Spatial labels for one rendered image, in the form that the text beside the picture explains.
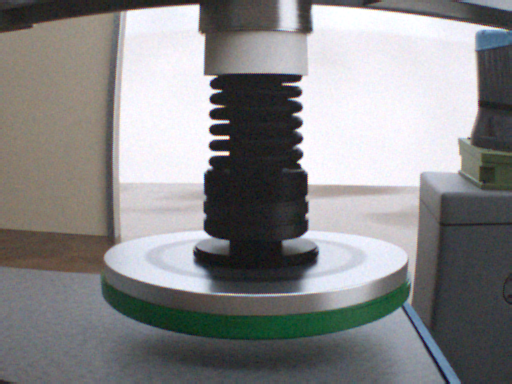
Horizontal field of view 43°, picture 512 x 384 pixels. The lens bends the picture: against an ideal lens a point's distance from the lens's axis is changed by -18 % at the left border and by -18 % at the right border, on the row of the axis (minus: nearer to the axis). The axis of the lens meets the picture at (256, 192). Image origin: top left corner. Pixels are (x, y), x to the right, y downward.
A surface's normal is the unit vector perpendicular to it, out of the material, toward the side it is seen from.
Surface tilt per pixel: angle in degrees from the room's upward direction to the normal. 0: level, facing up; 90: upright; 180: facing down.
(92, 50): 90
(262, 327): 90
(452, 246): 90
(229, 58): 90
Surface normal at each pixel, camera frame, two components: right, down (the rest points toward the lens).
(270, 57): 0.30, 0.11
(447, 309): -0.11, 0.12
